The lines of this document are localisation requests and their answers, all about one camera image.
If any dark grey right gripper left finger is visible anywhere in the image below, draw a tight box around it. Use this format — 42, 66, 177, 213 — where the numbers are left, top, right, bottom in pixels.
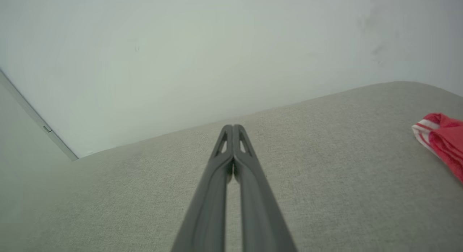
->
171, 125, 234, 252

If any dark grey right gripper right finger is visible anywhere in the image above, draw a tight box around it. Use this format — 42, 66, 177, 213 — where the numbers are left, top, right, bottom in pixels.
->
233, 125, 298, 252

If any red white Bulls 23 jersey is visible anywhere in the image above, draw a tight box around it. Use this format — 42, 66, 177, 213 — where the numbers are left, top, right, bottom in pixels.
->
412, 113, 463, 184

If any grey fabric sofa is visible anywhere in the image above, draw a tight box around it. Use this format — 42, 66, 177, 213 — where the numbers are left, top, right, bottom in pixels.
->
0, 81, 463, 252

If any grey metal wall trim strip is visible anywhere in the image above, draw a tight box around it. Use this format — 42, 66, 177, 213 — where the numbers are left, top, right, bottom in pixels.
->
0, 69, 79, 161

